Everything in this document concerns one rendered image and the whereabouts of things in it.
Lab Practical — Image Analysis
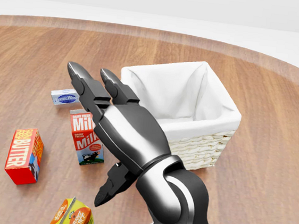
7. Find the red white milk carton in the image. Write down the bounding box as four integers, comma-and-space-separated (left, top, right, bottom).
64, 107, 110, 168

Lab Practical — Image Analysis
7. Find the orange juice carton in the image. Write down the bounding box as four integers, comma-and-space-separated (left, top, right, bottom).
48, 194, 100, 224

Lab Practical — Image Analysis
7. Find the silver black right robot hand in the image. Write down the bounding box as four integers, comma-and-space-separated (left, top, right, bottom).
52, 61, 180, 215

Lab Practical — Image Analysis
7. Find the wicker basket with white liner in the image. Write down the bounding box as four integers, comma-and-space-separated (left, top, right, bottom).
111, 52, 247, 176

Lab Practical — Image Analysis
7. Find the red butter box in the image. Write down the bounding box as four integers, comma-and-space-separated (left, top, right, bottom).
3, 125, 46, 188

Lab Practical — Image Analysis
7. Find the blue white cream cheese box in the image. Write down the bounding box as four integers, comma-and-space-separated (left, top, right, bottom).
49, 86, 81, 108

